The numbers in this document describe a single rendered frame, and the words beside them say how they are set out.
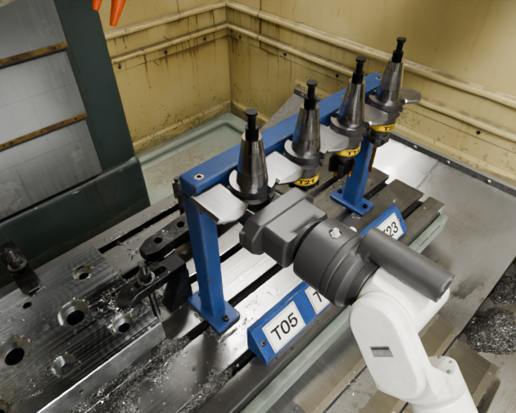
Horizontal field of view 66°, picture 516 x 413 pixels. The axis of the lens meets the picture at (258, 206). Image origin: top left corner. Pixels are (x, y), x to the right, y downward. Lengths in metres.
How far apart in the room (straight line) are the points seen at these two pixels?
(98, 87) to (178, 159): 0.68
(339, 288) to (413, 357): 0.10
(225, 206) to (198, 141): 1.28
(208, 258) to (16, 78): 0.57
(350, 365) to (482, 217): 0.57
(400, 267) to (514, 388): 0.72
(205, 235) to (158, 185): 0.99
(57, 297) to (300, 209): 0.45
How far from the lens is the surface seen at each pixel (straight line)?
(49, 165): 1.09
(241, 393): 0.72
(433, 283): 0.43
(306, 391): 0.86
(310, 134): 0.58
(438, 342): 1.05
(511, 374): 1.15
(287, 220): 0.51
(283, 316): 0.72
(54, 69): 1.00
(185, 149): 1.74
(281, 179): 0.56
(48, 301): 0.78
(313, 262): 0.47
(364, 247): 0.45
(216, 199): 0.53
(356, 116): 0.66
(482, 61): 1.18
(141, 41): 1.55
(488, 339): 1.18
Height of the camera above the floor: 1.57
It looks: 43 degrees down
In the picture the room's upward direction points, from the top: straight up
